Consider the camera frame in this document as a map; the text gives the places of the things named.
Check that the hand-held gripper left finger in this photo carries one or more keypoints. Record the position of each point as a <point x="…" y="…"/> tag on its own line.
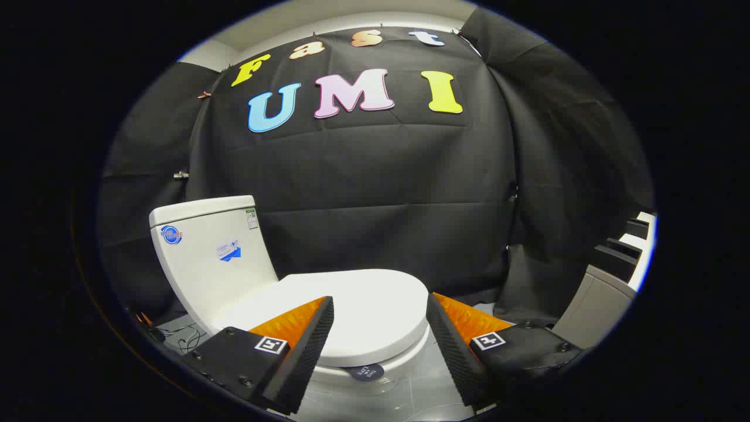
<point x="304" y="351"/>

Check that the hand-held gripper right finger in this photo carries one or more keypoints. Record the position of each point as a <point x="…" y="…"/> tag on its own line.
<point x="454" y="351"/>

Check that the white toilet lid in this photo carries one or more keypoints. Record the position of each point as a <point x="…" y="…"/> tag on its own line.
<point x="375" y="310"/>

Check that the white ceramic toilet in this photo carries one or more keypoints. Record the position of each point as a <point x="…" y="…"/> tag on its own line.
<point x="205" y="264"/>

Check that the grey cabinet panel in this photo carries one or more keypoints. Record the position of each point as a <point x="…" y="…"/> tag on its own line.
<point x="592" y="305"/>

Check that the black backdrop cloth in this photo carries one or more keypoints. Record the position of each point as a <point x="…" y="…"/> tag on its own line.
<point x="381" y="187"/>

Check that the black and white striped steps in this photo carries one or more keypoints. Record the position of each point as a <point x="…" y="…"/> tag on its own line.
<point x="627" y="246"/>

